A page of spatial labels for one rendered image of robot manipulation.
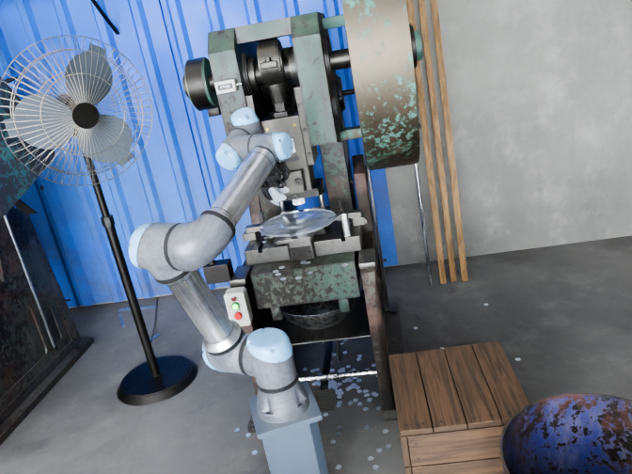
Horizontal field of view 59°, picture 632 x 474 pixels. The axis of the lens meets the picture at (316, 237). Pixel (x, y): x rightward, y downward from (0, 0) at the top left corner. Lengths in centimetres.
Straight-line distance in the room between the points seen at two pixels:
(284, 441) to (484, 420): 56
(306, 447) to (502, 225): 224
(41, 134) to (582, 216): 289
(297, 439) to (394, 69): 109
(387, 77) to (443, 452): 109
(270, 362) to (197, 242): 42
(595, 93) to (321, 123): 191
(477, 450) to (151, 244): 106
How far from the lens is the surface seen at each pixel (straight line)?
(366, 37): 172
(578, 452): 170
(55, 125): 236
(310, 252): 209
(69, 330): 347
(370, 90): 173
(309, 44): 200
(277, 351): 154
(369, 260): 203
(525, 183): 352
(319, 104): 201
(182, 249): 131
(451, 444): 174
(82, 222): 385
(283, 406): 161
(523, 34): 338
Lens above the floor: 142
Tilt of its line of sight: 19 degrees down
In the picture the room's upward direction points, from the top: 11 degrees counter-clockwise
